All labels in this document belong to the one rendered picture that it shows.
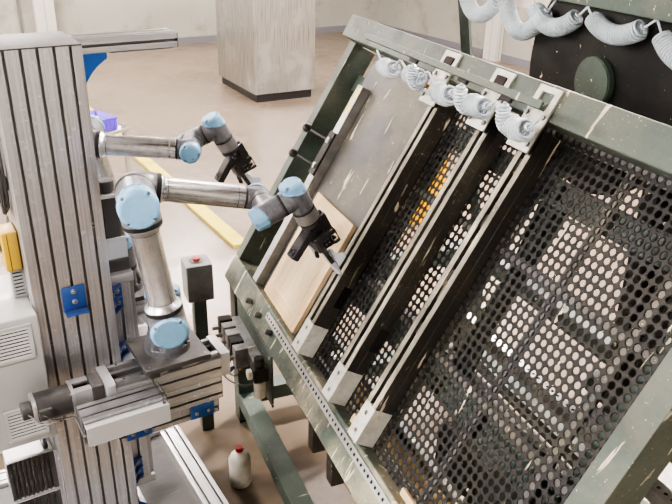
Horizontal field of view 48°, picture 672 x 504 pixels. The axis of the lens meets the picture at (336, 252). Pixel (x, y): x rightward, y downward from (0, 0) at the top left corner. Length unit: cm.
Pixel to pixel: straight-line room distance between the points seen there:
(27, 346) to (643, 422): 179
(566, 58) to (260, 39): 706
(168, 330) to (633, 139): 140
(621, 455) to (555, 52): 172
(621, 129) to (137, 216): 129
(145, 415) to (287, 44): 781
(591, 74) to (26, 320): 205
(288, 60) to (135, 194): 787
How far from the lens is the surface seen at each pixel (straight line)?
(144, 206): 216
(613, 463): 175
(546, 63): 306
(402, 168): 260
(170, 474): 336
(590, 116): 204
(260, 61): 976
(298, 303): 295
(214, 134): 285
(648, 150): 189
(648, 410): 173
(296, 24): 990
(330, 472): 322
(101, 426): 245
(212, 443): 381
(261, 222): 226
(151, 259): 225
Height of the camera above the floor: 242
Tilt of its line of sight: 25 degrees down
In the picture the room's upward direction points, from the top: 1 degrees clockwise
